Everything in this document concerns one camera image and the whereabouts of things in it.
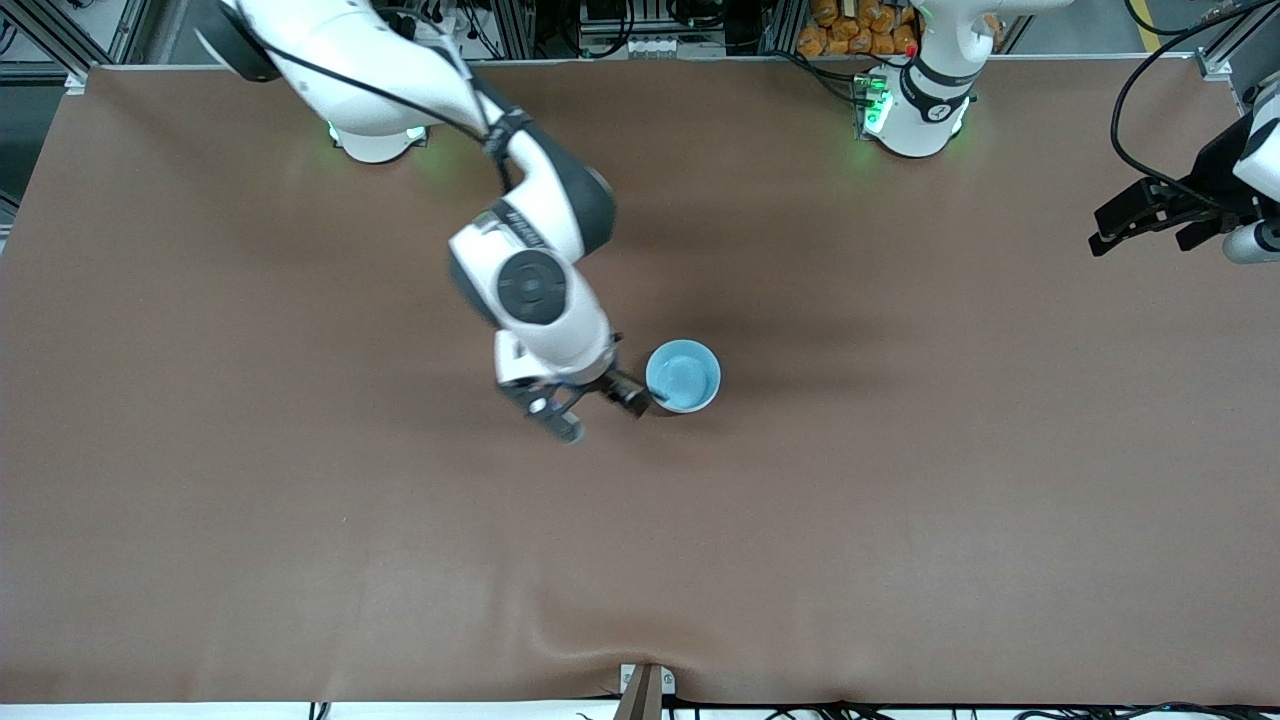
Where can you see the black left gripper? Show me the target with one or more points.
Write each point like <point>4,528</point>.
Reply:
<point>1211,173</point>

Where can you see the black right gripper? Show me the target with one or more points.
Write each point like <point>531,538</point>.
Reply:
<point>611,381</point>

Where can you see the blue bowl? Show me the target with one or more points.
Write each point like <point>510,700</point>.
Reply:
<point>685,375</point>

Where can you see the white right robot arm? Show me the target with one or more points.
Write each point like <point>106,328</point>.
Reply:
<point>530,290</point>

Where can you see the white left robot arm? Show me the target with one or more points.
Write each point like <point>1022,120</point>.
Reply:
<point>930,110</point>

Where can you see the brown table mat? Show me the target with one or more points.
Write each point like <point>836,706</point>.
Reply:
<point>640,560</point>

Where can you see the white power strip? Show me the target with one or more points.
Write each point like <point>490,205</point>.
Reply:
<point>655,46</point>

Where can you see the pile of orange packets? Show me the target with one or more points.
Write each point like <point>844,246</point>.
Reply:
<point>855,30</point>

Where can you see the black electronics box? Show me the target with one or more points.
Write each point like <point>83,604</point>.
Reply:
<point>608,12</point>

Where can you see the aluminium frame corner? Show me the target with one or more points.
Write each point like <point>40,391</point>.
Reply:
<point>1235,70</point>

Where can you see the metal bracket with brown post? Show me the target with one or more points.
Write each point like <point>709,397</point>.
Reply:
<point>645,692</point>

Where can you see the aluminium frame post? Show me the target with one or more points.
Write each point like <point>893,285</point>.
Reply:
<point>515,28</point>
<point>780,25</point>

